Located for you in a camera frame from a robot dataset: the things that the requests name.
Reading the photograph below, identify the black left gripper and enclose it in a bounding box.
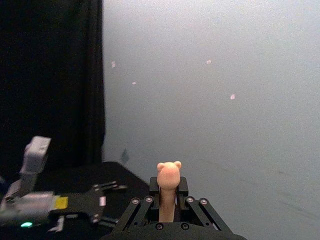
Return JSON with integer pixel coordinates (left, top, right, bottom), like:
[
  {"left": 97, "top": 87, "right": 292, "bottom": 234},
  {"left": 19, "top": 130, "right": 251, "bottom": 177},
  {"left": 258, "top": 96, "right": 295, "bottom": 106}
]
[{"left": 49, "top": 181, "right": 129, "bottom": 228}]

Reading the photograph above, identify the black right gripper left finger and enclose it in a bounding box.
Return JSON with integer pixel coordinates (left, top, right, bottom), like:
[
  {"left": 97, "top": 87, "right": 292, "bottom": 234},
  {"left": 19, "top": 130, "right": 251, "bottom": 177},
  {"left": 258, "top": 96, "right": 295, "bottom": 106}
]
[{"left": 114, "top": 176, "right": 161, "bottom": 231}]

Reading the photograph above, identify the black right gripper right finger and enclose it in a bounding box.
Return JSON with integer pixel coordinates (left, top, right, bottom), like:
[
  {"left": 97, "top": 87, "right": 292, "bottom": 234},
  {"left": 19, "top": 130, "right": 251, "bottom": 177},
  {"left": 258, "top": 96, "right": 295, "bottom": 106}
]
[{"left": 175, "top": 176, "right": 226, "bottom": 231}]

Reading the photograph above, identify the peach bear-headed stick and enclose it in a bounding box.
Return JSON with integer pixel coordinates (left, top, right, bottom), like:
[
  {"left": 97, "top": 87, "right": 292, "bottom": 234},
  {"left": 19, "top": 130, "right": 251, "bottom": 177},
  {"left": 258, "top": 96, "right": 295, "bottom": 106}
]
[{"left": 156, "top": 160, "right": 182, "bottom": 223}]

